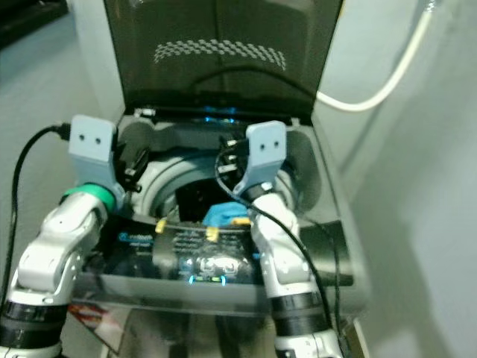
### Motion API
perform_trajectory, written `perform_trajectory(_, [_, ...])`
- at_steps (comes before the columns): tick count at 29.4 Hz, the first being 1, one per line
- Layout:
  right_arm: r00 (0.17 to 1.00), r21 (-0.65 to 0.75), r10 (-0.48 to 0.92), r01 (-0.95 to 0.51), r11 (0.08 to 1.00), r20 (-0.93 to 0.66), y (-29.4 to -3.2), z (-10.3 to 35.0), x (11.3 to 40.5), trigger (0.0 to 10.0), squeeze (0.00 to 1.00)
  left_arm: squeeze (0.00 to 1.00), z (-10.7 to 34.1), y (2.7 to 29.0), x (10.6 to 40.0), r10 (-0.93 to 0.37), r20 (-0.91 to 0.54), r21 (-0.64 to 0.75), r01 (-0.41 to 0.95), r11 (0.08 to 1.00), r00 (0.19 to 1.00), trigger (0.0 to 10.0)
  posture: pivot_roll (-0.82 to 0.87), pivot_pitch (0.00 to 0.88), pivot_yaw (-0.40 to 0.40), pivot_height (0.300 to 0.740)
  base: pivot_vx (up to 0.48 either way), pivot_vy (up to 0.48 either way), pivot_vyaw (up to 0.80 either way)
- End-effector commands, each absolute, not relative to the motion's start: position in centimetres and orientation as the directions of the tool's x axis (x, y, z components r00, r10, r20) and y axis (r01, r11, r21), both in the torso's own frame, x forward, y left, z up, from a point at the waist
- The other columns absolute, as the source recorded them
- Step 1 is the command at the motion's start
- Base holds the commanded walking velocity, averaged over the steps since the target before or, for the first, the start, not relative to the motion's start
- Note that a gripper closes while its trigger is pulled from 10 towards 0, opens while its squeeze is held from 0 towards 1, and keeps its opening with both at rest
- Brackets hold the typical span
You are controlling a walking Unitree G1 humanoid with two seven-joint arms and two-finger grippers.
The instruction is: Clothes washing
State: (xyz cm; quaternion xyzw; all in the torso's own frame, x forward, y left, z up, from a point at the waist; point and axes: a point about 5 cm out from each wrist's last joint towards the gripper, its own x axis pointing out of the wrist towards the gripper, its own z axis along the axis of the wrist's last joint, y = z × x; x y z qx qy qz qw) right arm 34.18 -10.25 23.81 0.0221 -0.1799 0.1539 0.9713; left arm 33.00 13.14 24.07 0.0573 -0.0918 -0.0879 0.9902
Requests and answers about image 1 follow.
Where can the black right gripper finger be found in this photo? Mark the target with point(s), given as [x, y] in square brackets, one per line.
[225, 148]

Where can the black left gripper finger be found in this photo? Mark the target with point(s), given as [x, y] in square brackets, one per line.
[140, 160]

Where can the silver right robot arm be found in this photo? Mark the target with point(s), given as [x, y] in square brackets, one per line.
[287, 261]

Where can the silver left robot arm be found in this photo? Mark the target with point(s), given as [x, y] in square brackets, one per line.
[48, 246]

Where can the blue cloth garment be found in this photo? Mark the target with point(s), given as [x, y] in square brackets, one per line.
[223, 214]

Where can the long yellow tape strip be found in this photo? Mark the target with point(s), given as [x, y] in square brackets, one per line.
[241, 221]

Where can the dark tinted washer lid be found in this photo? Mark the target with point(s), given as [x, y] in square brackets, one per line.
[223, 82]

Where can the small yellow tape piece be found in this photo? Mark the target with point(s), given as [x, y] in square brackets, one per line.
[213, 234]
[160, 225]

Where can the black washer control panel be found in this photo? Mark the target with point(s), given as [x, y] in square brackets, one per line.
[194, 253]

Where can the red and white package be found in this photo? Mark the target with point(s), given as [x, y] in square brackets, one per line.
[93, 324]

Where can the dark black shelf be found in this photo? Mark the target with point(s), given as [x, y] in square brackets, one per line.
[26, 19]

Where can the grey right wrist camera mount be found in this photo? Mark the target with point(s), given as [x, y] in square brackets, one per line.
[264, 153]

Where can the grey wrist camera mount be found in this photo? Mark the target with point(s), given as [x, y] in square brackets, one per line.
[264, 153]
[93, 145]

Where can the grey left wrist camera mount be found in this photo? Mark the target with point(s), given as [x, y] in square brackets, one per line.
[93, 145]

